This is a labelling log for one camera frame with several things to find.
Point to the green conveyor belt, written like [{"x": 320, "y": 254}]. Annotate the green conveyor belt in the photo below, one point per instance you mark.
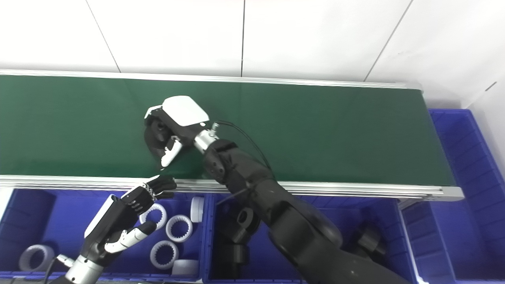
[
  {"x": 355, "y": 191},
  {"x": 335, "y": 134}
]

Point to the blue bin with black parts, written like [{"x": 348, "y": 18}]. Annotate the blue bin with black parts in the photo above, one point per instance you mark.
[{"x": 363, "y": 213}]

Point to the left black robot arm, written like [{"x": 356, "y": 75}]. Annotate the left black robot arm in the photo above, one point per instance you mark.
[{"x": 83, "y": 272}]

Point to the blue bin with white gears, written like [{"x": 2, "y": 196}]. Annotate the blue bin with white gears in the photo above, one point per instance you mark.
[{"x": 59, "y": 221}]

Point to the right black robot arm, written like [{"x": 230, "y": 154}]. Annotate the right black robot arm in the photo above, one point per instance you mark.
[{"x": 284, "y": 213}]

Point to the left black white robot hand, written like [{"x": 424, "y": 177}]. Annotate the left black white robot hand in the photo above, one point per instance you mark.
[{"x": 112, "y": 228}]

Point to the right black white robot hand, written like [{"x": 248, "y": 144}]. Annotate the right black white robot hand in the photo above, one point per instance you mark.
[{"x": 183, "y": 112}]

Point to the empty blue bin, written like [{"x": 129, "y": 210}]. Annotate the empty blue bin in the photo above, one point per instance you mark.
[{"x": 457, "y": 221}]

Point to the black stepped cylinder part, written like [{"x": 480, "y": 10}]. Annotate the black stepped cylinder part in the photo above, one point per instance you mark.
[
  {"x": 371, "y": 240},
  {"x": 230, "y": 260},
  {"x": 152, "y": 144},
  {"x": 244, "y": 225}
]

